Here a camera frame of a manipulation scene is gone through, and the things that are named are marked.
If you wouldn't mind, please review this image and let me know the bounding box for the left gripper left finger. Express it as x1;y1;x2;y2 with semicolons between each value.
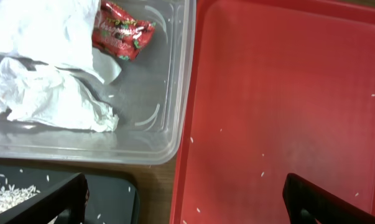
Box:
0;173;89;224

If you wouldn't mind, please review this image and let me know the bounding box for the red serving tray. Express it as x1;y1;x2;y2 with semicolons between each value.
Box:
170;0;375;223

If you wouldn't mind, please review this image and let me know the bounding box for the black waste tray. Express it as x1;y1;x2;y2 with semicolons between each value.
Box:
0;163;141;224

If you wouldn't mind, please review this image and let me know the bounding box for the white rice pile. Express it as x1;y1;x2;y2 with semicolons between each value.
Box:
0;167;132;224

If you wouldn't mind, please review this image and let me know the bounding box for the clear plastic bin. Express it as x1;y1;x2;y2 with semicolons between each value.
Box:
0;0;197;165

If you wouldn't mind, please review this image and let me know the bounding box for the white napkin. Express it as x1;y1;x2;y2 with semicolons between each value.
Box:
0;1;119;132

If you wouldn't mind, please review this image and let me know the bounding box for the red snack wrapper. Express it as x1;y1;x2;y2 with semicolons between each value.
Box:
92;1;155;60

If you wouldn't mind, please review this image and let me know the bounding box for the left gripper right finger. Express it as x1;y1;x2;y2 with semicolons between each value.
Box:
282;173;375;224

